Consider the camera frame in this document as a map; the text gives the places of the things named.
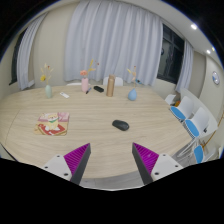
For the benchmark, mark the cartoon print mouse pad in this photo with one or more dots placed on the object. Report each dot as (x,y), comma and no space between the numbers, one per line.
(52,124)

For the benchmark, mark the wide white curtain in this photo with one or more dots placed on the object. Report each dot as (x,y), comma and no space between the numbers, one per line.
(113,40)

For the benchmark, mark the blue vase with dried flowers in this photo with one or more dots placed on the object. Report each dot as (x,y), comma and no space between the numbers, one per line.
(132,95)

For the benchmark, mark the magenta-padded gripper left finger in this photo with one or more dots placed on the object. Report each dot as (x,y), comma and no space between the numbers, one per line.
(74,161)

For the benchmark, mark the narrow white curtain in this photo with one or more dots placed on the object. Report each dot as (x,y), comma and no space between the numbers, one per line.
(28,56)
(185,66)

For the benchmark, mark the green vase with yellow flowers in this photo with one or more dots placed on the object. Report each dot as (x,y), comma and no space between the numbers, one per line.
(48,91)

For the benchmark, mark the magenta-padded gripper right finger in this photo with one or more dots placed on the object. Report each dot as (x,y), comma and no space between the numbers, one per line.
(148,160)

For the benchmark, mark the dark window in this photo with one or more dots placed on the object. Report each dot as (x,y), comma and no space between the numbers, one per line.
(16,60)
(170,56)

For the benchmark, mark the black computer mouse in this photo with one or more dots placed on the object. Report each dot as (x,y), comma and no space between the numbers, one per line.
(120,125)

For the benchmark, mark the white remote control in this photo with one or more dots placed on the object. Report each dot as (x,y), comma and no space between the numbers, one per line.
(64,95)

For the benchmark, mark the small black box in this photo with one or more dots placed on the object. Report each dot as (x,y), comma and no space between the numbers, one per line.
(98,89)

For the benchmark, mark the dark pen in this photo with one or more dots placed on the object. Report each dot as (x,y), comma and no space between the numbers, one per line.
(88,90)

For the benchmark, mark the pink vase with orange flower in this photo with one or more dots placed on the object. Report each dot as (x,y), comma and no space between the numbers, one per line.
(85,85)

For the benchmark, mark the round ceiling light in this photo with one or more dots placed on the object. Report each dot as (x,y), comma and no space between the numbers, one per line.
(208,51)
(194,26)

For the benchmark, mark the gold drink bottle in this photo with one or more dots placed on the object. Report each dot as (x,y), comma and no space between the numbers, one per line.
(110,86)

